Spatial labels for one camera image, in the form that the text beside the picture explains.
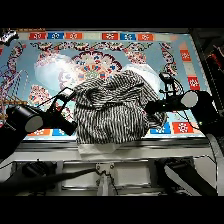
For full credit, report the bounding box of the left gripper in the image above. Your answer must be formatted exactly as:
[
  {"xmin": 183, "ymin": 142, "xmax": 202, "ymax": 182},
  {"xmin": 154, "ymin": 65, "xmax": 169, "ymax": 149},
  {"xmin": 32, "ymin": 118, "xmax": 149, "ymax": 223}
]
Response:
[{"xmin": 44, "ymin": 112, "xmax": 79, "ymax": 137}]

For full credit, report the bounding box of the black white striped shirt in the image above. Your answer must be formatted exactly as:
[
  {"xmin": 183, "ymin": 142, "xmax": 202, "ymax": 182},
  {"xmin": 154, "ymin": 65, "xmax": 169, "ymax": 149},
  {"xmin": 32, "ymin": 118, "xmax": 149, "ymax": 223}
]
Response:
[{"xmin": 72, "ymin": 69, "xmax": 169, "ymax": 157}]

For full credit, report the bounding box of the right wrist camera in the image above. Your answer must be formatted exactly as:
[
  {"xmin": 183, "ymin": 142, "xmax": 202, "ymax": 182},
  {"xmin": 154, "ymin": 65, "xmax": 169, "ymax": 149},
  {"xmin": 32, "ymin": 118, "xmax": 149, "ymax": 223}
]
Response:
[{"xmin": 158, "ymin": 71, "xmax": 182, "ymax": 102}]

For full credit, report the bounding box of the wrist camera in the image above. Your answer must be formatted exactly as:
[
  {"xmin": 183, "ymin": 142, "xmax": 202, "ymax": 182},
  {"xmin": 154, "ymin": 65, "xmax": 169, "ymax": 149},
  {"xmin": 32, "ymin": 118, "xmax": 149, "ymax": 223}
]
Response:
[
  {"xmin": 46, "ymin": 87, "xmax": 77, "ymax": 116},
  {"xmin": 158, "ymin": 71, "xmax": 182, "ymax": 102}
]

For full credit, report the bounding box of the silver frame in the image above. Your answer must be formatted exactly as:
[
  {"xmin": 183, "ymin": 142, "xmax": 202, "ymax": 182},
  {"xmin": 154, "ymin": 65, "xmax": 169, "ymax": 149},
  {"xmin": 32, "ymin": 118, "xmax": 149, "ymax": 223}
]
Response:
[{"xmin": 0, "ymin": 137, "xmax": 224, "ymax": 197}]

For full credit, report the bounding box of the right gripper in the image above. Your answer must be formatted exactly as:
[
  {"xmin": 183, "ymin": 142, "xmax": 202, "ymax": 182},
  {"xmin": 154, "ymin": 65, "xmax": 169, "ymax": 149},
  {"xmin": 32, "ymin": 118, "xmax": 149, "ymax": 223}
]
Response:
[{"xmin": 143, "ymin": 99, "xmax": 168, "ymax": 116}]

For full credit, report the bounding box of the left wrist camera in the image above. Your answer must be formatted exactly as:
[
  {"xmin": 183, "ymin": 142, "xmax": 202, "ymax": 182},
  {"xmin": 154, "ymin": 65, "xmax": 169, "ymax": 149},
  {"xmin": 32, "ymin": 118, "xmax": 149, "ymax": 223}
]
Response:
[{"xmin": 46, "ymin": 87, "xmax": 77, "ymax": 116}]

